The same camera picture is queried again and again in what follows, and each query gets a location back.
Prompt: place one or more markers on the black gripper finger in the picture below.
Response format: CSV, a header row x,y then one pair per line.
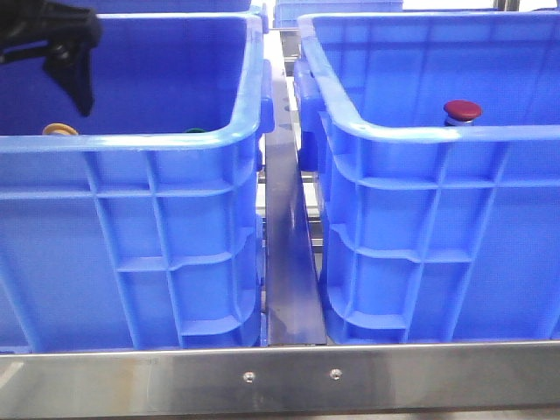
x,y
69,67

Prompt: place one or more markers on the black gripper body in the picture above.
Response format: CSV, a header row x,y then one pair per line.
x,y
42,28

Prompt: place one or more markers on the yellow mushroom push button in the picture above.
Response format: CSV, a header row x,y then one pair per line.
x,y
58,128

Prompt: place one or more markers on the red mushroom push button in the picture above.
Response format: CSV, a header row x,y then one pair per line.
x,y
461,112

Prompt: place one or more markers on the blue crate behind source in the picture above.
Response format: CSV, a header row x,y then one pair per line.
x,y
188,6

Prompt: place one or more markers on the blue plastic source bin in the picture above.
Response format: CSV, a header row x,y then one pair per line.
x,y
134,234

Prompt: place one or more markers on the blue crate back centre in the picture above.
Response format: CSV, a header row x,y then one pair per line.
x,y
287,12

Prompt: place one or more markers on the blue plastic target bin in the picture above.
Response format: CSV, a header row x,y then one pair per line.
x,y
435,233

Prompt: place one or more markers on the steel front rail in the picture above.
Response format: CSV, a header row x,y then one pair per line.
x,y
285,380

